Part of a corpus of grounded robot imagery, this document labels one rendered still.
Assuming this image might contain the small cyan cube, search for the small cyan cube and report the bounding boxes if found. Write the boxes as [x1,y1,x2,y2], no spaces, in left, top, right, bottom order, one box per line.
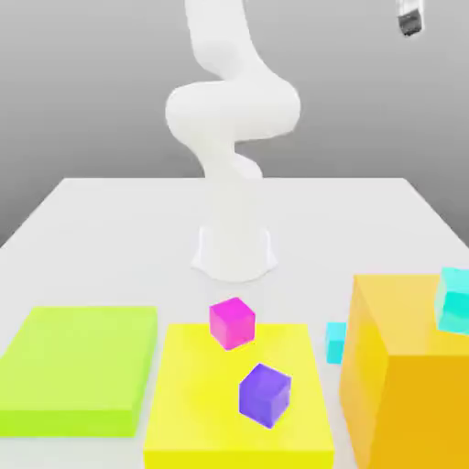
[434,266,469,336]
[324,321,348,365]

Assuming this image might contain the large lime green box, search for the large lime green box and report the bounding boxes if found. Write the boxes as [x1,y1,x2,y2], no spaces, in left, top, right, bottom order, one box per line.
[0,305,159,438]

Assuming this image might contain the large orange box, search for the large orange box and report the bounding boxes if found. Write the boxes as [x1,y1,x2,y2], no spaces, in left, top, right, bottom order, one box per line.
[338,274,469,469]

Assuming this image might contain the small purple cube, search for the small purple cube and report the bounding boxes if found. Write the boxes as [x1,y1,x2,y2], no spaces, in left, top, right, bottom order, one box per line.
[238,362,293,431]

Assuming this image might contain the small magenta cube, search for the small magenta cube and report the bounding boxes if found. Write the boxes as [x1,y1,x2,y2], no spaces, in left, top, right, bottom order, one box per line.
[208,296,256,352]

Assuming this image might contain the large yellow box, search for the large yellow box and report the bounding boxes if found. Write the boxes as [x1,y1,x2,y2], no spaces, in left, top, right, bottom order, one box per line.
[143,322,335,469]

